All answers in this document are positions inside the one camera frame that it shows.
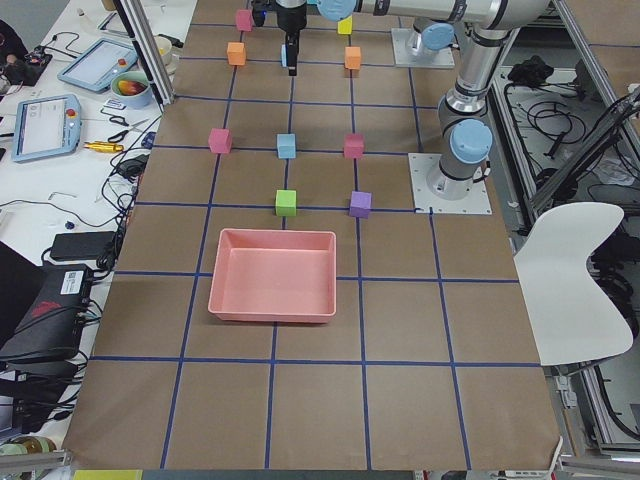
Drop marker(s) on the black scissors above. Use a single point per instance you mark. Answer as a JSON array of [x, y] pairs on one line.
[[127, 127]]

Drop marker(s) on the orange foam block desk side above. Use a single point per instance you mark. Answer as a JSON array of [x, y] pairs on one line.
[[236, 53]]

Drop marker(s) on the green foam block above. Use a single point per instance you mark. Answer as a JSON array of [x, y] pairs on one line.
[[286, 203]]

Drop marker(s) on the blue teach pendant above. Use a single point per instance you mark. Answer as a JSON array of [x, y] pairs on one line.
[[97, 67], [45, 128]]

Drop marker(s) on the blue teach pendant upper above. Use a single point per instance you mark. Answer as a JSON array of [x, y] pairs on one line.
[[97, 67]]

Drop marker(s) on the yellow foam block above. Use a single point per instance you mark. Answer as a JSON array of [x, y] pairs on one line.
[[345, 26]]

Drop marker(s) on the aluminium frame post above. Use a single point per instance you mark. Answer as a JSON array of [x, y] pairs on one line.
[[138, 29]]

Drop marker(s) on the purple foam block near pink tray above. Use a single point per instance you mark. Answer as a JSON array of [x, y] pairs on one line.
[[360, 204]]

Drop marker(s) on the crimson foam block desk side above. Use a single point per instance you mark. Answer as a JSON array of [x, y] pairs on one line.
[[220, 140]]

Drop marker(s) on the light blue foam block centre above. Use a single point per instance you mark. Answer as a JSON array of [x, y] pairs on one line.
[[286, 146]]

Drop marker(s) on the orange brass tool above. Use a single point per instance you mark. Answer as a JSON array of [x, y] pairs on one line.
[[104, 147]]

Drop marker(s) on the light blue bowl with fruit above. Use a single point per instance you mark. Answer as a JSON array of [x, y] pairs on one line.
[[132, 89]]

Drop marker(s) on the black power adapter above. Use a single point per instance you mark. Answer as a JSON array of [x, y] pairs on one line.
[[80, 246]]

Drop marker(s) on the white chair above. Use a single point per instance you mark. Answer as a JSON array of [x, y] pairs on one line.
[[572, 318]]

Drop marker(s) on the cream bowl with lemon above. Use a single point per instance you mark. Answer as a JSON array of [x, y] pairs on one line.
[[164, 47]]

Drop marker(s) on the black computer box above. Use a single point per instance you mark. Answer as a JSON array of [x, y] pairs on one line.
[[41, 313]]

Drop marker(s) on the orange foam block window side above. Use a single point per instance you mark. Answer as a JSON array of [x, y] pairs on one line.
[[352, 58]]

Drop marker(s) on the crimson foam block far corner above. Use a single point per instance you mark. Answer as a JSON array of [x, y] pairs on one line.
[[244, 20]]

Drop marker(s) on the blue teach pendant lower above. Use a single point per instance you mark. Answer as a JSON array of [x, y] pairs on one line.
[[45, 128]]

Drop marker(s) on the crimson foam block window side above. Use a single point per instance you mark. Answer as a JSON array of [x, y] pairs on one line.
[[353, 146]]

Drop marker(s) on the pink plastic tray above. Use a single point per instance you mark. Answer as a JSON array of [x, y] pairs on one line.
[[263, 275]]

